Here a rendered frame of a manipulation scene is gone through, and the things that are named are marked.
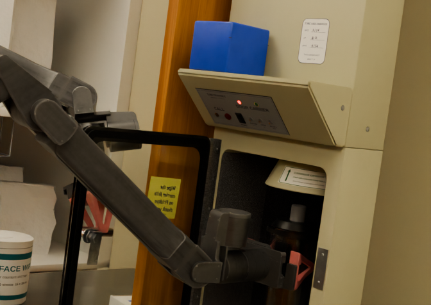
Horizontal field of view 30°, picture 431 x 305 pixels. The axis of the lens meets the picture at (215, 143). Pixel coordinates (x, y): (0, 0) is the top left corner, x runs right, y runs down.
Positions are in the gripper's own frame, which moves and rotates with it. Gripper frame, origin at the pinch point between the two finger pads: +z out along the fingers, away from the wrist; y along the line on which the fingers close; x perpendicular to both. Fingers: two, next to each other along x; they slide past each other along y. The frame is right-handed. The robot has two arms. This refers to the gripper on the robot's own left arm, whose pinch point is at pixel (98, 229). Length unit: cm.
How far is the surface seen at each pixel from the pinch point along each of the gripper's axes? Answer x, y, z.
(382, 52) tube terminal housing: -28, -49, -19
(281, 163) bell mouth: -25.2, -24.4, -6.5
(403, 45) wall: -65, -33, -33
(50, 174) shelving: -67, 109, -44
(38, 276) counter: -30, 67, -3
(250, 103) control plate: -13.8, -29.2, -15.4
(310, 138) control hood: -18.3, -37.0, -6.8
